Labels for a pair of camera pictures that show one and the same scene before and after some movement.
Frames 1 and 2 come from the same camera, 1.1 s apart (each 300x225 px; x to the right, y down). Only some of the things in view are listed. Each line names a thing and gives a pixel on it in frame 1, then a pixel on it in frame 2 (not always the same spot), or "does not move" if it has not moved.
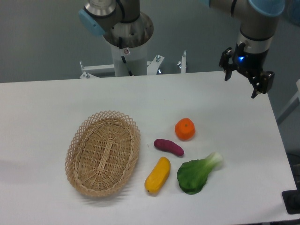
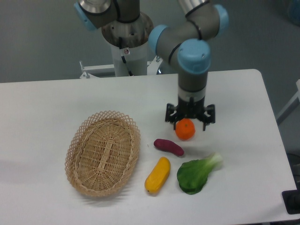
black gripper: (251, 64) → (190, 109)
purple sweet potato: (169, 146) does not move
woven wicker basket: (102, 153) does not move
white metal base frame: (91, 71) does not move
